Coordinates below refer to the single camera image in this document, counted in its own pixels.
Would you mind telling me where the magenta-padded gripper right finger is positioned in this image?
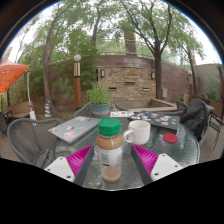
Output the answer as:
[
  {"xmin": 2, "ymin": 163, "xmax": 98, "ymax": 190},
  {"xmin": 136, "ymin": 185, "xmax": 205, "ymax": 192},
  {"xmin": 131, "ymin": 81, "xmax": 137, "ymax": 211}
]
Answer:
[{"xmin": 130, "ymin": 143, "xmax": 184, "ymax": 186}]

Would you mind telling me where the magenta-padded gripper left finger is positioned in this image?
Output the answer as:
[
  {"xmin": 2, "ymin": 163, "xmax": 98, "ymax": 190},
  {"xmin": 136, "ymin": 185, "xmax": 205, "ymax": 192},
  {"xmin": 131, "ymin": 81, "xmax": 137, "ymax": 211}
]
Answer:
[{"xmin": 44, "ymin": 144, "xmax": 96, "ymax": 187}]

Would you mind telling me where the green-capped brown drink bottle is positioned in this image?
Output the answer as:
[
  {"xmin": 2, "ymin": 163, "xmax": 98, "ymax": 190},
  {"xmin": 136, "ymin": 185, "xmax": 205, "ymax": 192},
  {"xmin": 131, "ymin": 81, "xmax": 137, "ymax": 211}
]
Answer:
[{"xmin": 95, "ymin": 118, "xmax": 124, "ymax": 183}]

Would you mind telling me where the flat round red coaster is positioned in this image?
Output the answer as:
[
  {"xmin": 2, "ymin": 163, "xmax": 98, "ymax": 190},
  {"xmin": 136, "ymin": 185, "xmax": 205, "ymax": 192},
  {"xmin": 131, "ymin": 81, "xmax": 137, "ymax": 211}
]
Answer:
[{"xmin": 162, "ymin": 132, "xmax": 180, "ymax": 145}]

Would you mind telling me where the silver laptop with stickers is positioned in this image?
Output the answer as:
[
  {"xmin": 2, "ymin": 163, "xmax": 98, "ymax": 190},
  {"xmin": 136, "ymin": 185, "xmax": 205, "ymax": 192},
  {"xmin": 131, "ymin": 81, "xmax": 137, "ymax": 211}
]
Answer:
[{"xmin": 48, "ymin": 115, "xmax": 101, "ymax": 144}]

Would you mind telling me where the white ceramic mug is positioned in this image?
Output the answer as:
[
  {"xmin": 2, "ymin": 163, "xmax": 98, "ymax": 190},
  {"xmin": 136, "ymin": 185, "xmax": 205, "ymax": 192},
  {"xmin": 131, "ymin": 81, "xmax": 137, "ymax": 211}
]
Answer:
[{"xmin": 122, "ymin": 119, "xmax": 152, "ymax": 146}]

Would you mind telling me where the blue yellow striped cone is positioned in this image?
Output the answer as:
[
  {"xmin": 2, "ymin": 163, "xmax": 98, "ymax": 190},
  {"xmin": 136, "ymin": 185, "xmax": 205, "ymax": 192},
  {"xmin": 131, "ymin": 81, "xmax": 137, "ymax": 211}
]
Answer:
[{"xmin": 44, "ymin": 99, "xmax": 53, "ymax": 118}]

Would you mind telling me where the white sticker sheet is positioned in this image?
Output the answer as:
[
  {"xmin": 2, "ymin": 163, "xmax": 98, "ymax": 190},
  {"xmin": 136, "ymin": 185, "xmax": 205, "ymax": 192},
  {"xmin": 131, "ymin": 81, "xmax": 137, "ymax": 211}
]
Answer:
[{"xmin": 109, "ymin": 110, "xmax": 135, "ymax": 119}]

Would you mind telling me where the wooden bench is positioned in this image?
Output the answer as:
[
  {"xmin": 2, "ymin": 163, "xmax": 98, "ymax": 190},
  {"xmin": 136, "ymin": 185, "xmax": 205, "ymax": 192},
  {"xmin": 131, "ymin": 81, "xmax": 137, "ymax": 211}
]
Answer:
[{"xmin": 6, "ymin": 101, "xmax": 34, "ymax": 119}]

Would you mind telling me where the green plant in blue pot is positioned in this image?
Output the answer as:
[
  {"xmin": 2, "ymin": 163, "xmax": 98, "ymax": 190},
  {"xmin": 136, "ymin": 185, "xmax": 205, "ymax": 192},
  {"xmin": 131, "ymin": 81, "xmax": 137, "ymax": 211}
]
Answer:
[{"xmin": 85, "ymin": 80, "xmax": 114, "ymax": 118}]

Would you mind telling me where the dark-trunked tree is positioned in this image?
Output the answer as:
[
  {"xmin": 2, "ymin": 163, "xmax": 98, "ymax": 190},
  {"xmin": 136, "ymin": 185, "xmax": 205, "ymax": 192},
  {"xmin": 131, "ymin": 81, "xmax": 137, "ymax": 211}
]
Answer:
[{"xmin": 116, "ymin": 0, "xmax": 208, "ymax": 100}]

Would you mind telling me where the orange patio umbrella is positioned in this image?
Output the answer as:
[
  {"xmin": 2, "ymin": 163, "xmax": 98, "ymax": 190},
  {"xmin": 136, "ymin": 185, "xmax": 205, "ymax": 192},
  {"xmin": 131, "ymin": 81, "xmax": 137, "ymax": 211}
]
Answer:
[{"xmin": 0, "ymin": 46, "xmax": 30, "ymax": 95}]

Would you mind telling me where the globe-topped wooden lamp post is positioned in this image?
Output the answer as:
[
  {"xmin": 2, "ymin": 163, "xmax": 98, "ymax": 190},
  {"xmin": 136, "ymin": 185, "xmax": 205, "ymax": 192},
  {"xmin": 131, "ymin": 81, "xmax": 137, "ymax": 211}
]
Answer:
[{"xmin": 73, "ymin": 54, "xmax": 83, "ymax": 111}]

